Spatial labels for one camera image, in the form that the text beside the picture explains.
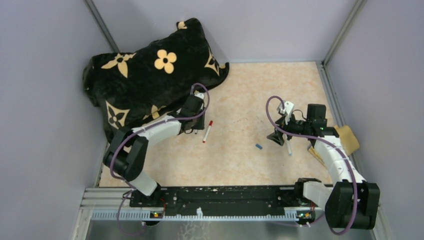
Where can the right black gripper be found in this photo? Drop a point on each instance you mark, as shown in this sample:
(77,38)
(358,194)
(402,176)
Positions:
(277,136)

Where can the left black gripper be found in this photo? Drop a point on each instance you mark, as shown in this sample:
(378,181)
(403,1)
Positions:
(199,120)

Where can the white red-tip pen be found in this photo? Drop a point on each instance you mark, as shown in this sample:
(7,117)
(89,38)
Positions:
(207,132)

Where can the white light-blue pen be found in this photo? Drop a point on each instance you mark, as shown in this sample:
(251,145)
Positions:
(288,146)

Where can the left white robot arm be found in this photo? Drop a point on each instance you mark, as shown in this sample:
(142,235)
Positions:
(126,154)

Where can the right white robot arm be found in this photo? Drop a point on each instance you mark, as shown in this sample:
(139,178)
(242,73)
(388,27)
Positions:
(353,202)

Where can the black floral plush blanket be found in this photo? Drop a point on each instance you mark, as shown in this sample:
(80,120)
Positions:
(133,88)

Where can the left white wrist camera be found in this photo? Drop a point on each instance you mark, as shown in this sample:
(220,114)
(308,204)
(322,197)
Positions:
(200,96)

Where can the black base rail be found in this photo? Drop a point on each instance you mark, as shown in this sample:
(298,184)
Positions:
(226,201)

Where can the grey cable duct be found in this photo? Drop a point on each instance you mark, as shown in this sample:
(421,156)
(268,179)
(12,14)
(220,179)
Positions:
(148,215)

